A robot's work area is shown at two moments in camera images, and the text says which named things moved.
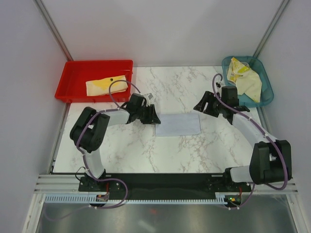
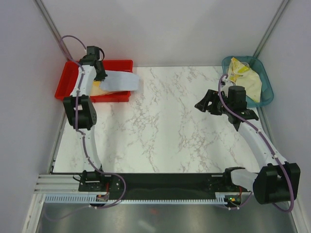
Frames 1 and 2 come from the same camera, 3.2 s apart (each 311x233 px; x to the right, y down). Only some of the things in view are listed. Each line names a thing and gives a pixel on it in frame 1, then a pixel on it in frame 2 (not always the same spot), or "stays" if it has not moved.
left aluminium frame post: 44,14 stays
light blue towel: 175,124 to 120,81
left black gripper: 152,117 to 103,75
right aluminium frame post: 284,3 stays
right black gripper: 208,97 stays
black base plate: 163,186 stays
